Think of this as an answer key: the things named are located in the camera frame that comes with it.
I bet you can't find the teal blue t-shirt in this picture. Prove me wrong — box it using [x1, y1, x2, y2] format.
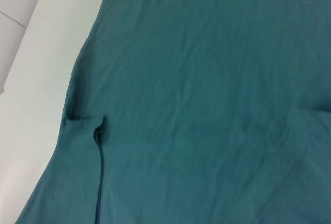
[15, 0, 331, 224]

